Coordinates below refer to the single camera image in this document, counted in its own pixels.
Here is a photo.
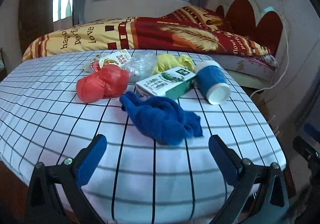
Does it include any blue white paper cup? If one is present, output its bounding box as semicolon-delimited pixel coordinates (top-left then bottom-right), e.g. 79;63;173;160
195;61;231;105

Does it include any blue cloth rag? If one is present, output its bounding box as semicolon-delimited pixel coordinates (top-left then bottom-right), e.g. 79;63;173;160
119;91;203;146

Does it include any red plastic bag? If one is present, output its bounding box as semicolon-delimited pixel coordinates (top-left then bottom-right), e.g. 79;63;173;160
76;64;129;103

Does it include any green white carton box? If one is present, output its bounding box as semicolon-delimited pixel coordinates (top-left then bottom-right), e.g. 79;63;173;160
135;67;196;100

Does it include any red white snack wrapper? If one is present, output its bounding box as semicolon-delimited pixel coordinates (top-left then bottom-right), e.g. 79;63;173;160
83;49;131;73

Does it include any clear plastic bag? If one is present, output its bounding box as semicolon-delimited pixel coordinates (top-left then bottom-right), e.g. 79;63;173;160
121;51;158;84

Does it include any yellow cloth bundle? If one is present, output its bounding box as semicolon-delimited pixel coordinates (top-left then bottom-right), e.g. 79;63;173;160
153;54;194;75

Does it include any white grid tablecloth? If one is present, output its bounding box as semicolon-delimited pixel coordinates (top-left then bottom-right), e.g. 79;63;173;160
1;52;286;223

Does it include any bed with red headboard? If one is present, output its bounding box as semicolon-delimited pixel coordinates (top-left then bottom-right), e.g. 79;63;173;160
22;0;291;90

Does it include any red yellow patterned blanket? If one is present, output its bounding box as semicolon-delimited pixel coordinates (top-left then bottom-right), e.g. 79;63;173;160
22;6;270;61

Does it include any brown wooden door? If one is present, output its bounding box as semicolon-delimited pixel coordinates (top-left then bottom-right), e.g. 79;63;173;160
18;0;54;53

